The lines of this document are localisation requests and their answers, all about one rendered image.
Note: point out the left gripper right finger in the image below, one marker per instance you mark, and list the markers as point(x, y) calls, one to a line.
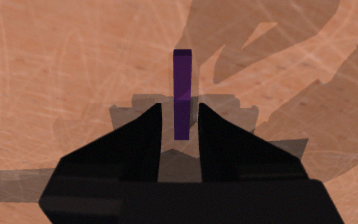
point(241, 155)

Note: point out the purple rod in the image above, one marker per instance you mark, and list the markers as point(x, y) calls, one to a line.
point(182, 69)

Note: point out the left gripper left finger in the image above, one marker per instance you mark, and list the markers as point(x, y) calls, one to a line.
point(119, 153)

